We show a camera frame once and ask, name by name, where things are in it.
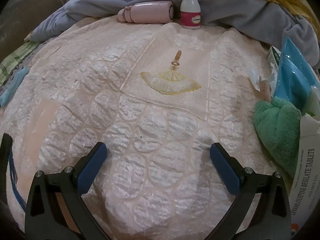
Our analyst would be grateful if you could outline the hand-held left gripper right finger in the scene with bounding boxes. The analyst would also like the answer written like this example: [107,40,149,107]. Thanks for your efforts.
[209,142,292,240]

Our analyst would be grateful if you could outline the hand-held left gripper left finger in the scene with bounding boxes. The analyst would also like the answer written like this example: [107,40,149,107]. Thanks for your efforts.
[24,141,110,240]

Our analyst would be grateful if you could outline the white medicine box black lettering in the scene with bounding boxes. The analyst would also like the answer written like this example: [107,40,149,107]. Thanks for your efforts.
[290,114,320,240]

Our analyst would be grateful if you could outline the pale green plastic packet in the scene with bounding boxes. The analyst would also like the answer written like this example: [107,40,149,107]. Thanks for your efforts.
[301,86,320,117]

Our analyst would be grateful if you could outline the blue plastic packet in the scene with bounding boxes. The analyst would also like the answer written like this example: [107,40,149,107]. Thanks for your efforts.
[274,37,320,110]

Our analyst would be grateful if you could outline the white packet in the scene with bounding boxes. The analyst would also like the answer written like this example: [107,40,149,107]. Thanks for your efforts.
[265,45,284,80]

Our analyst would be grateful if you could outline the green fluffy towel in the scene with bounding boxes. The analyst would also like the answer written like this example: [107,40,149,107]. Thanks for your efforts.
[254,96,303,179]

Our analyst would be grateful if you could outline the pink quilted bedspread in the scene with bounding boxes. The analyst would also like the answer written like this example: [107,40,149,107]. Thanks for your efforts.
[0,17,300,240]

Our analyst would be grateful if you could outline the tan knitted item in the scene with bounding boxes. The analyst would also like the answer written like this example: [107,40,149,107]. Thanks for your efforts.
[259,78,272,103]

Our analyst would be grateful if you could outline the light blue cloth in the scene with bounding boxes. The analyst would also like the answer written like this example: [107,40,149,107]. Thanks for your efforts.
[0,67,28,108]

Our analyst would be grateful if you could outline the green plaid cloth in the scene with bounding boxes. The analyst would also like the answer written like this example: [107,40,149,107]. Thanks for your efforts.
[0,41,40,85]

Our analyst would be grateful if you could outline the grey fleece blanket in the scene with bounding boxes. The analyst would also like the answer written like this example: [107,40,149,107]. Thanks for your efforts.
[25,0,320,68]

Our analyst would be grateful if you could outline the white pill bottle pink label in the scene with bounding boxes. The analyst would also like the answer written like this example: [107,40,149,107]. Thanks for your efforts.
[180,0,202,29]

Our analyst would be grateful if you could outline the blue cord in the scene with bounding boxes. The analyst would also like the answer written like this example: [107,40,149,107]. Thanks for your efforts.
[8,151,27,212]

